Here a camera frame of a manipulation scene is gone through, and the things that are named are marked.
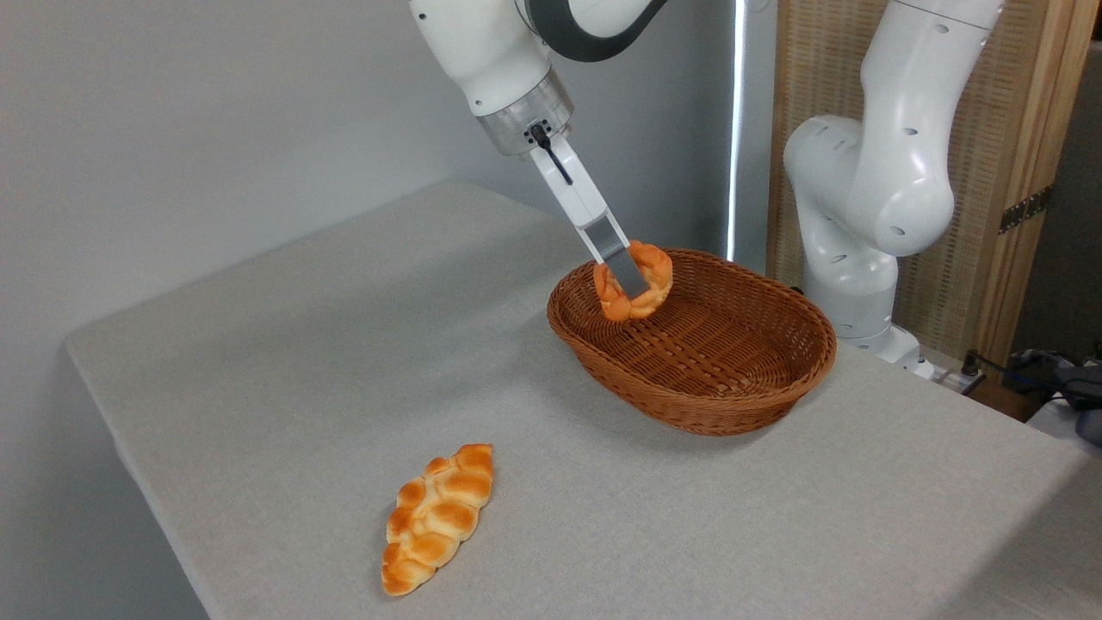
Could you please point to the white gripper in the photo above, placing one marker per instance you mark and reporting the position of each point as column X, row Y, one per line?
column 575, row 194

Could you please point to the round orange bread roll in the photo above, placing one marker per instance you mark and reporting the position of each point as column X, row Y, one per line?
column 656, row 271

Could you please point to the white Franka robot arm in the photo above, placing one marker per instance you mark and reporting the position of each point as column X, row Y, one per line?
column 895, row 172

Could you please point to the brown wicker basket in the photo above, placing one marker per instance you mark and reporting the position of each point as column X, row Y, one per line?
column 715, row 370

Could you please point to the long braided bread loaf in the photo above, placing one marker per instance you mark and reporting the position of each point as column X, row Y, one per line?
column 437, row 517

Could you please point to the grey tablecloth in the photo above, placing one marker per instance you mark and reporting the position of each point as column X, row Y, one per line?
column 689, row 517

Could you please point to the white power strip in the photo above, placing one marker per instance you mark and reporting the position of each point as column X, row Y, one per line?
column 960, row 377

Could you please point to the metal screen hinge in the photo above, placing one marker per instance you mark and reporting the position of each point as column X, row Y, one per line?
column 1024, row 209

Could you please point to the dark bag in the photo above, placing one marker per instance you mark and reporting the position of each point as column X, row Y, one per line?
column 1072, row 387

